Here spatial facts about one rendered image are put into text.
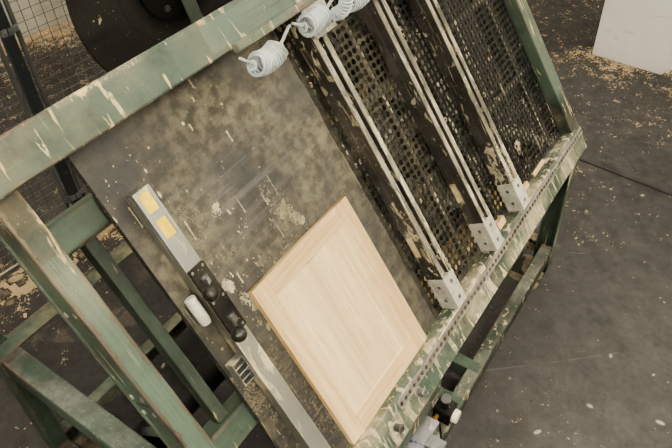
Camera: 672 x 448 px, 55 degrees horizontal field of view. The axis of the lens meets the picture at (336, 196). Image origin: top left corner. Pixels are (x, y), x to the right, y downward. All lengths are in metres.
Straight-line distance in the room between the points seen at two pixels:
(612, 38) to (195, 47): 4.33
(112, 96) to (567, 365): 2.48
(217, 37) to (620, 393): 2.42
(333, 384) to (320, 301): 0.23
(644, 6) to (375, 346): 3.93
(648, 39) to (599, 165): 1.36
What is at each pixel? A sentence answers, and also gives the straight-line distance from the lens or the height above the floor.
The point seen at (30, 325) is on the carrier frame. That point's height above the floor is 0.78.
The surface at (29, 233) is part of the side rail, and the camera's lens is 1.41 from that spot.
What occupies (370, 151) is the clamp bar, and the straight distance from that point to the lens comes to 1.95.
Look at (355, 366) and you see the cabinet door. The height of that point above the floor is 1.02.
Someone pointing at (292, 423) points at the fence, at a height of 1.10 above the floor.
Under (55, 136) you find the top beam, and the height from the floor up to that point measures 1.90.
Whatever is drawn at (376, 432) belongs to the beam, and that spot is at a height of 0.90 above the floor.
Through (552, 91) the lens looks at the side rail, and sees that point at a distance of 2.99.
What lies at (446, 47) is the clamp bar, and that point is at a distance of 2.35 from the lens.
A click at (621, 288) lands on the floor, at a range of 3.69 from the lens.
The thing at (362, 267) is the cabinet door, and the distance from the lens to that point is 1.94.
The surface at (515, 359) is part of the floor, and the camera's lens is 3.26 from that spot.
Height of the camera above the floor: 2.63
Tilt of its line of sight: 41 degrees down
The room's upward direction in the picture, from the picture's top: 3 degrees counter-clockwise
